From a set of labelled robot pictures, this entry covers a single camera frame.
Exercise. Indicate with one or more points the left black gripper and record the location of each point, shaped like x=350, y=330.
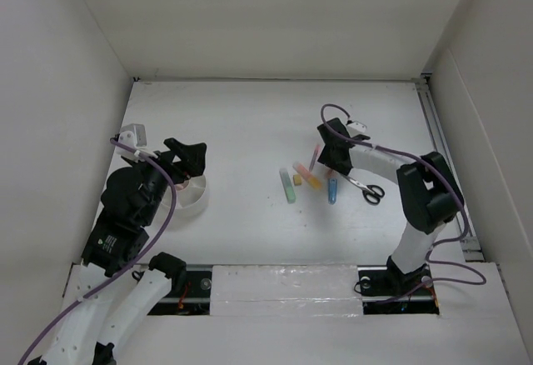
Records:
x=193, y=156

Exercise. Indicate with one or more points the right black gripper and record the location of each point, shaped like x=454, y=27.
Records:
x=326, y=157

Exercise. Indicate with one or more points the purple marker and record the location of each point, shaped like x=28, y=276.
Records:
x=314, y=157

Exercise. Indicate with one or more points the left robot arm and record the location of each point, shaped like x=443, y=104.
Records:
x=91, y=330

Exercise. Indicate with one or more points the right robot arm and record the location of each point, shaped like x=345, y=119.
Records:
x=430, y=199

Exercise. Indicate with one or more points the blue correction tape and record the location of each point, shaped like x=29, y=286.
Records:
x=332, y=190

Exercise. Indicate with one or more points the white divided round container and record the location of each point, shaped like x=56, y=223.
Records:
x=192, y=201

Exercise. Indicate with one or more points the orange highlighter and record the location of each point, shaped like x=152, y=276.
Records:
x=307, y=176

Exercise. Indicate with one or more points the yellow eraser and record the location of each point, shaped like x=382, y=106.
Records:
x=297, y=179

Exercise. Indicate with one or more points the green highlighter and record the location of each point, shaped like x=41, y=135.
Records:
x=287, y=186

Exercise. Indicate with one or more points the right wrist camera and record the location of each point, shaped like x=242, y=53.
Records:
x=356, y=128

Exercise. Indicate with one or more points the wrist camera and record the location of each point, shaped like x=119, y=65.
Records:
x=356, y=128
x=132, y=138

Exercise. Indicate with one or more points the black handled scissors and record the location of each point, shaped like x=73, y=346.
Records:
x=372, y=194

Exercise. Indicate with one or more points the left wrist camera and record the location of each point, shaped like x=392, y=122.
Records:
x=132, y=138

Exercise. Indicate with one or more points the aluminium rail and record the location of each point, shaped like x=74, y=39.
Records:
x=470, y=246

